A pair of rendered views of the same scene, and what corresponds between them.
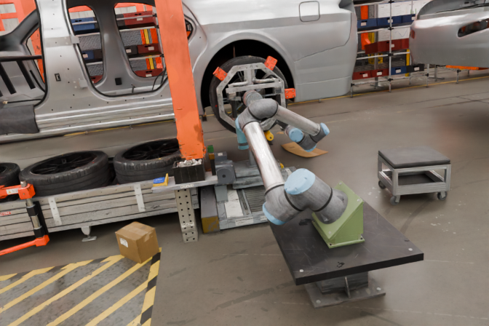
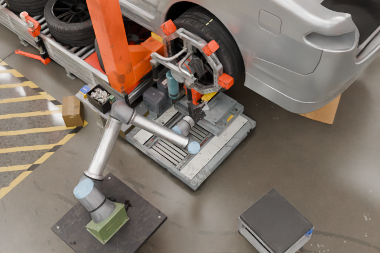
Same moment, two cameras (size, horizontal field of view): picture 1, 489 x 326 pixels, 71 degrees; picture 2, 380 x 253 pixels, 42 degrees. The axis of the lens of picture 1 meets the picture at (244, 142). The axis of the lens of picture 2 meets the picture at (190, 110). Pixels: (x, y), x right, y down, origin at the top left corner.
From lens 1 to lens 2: 3.25 m
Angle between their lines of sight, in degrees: 53
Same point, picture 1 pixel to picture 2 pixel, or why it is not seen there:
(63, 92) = not seen: outside the picture
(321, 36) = (278, 52)
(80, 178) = (71, 34)
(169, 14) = not seen: outside the picture
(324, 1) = (287, 22)
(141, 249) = (67, 121)
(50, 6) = not seen: outside the picture
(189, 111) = (109, 60)
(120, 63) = not seen: outside the picture
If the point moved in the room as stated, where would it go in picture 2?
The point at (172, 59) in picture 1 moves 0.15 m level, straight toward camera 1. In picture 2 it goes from (95, 22) to (80, 34)
